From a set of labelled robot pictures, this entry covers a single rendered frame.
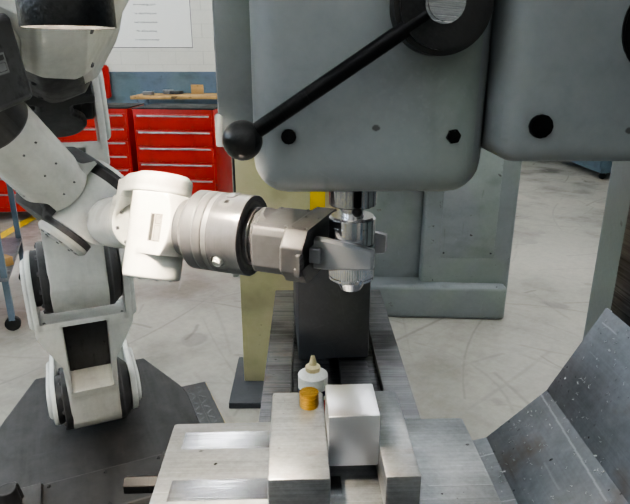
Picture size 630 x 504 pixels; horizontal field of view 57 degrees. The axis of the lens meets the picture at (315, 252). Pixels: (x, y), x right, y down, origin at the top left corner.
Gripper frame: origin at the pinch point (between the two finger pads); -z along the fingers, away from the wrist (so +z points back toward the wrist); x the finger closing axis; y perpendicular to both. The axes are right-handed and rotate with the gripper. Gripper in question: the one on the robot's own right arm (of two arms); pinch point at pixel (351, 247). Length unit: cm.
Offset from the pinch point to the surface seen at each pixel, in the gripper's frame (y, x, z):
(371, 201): -5.3, -1.0, -2.1
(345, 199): -5.6, -2.4, 0.1
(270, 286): 75, 154, 78
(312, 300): 19.4, 27.4, 13.9
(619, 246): 5.0, 28.0, -29.1
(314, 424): 19.2, -4.1, 2.3
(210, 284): 126, 255, 166
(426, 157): -11.0, -7.6, -8.1
